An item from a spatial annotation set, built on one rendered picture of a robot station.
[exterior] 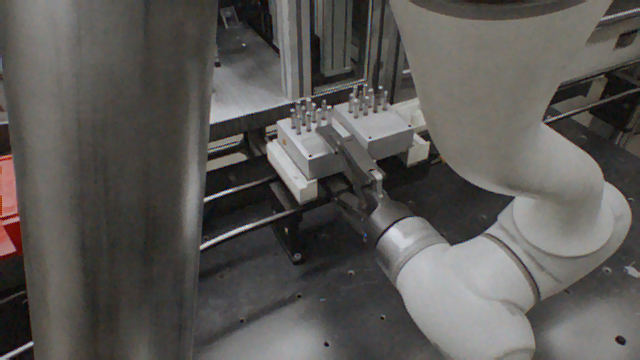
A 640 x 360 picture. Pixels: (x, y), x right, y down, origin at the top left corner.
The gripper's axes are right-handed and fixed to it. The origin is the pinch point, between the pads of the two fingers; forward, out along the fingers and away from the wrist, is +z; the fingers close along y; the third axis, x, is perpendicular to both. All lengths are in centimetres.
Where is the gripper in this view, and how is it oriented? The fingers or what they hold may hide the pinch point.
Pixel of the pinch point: (329, 157)
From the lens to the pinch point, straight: 78.9
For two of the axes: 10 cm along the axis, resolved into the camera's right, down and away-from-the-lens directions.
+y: 0.0, -7.5, -6.6
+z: -4.6, -5.8, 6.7
